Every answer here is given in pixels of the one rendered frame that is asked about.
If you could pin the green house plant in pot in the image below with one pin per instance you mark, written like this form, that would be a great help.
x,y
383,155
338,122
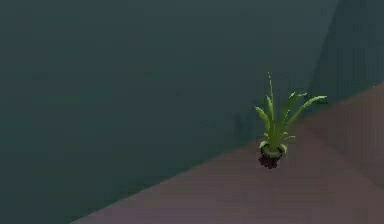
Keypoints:
x,y
275,136

